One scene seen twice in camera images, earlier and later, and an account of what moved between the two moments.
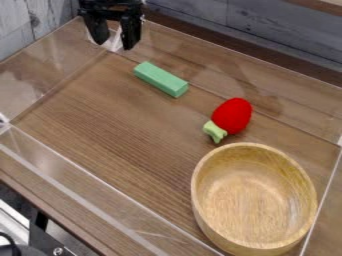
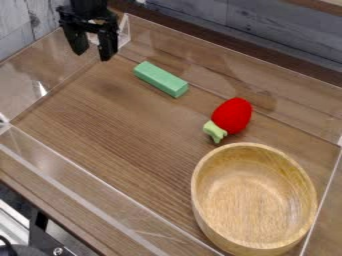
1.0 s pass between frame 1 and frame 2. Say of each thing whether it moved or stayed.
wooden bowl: stayed
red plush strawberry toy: stayed
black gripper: moved
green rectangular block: stayed
